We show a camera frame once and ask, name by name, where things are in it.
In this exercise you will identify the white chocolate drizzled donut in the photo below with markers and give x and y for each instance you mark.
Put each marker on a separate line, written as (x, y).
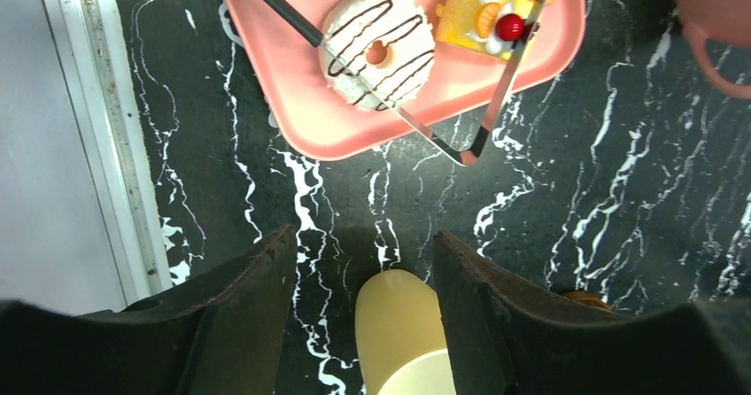
(378, 53)

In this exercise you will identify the pink serving tray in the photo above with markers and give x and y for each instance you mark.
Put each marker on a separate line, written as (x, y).
(318, 123)

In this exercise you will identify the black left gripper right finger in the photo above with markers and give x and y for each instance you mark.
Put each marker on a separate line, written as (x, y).
(506, 335)

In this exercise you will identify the aluminium table edge rail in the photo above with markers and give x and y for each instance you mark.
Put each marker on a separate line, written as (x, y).
(89, 38)

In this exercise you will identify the yellow roll cake with cherry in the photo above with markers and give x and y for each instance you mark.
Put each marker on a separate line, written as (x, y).
(493, 28)

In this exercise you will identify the yellow mug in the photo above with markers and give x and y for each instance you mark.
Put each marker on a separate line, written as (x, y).
(400, 337)

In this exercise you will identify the pink mug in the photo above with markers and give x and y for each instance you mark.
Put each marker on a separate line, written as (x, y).
(725, 21)

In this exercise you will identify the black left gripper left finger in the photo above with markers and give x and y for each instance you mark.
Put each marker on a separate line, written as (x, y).
(218, 333)

